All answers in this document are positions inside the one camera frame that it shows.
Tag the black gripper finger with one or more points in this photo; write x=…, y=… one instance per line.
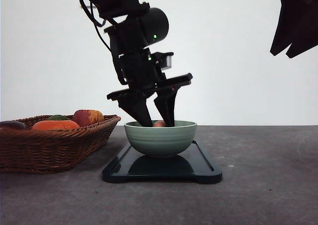
x=307, y=36
x=288, y=25

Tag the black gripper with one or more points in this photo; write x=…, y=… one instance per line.
x=140, y=72

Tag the green ceramic bowl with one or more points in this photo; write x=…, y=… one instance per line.
x=160, y=141

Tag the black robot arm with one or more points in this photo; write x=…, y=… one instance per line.
x=134, y=27

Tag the brown wicker basket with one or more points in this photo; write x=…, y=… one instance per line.
x=31, y=150

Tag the red yellow apple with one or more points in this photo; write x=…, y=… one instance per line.
x=87, y=116

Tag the black rectangular tray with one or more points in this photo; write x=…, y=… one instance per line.
x=193, y=164

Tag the green lime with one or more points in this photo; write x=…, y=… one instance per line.
x=58, y=118

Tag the orange fruit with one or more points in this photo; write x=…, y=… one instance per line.
x=56, y=125

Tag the dark red apple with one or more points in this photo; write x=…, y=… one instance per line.
x=11, y=125

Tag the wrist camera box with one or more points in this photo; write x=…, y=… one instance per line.
x=162, y=60

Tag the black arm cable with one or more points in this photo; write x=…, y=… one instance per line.
x=96, y=24

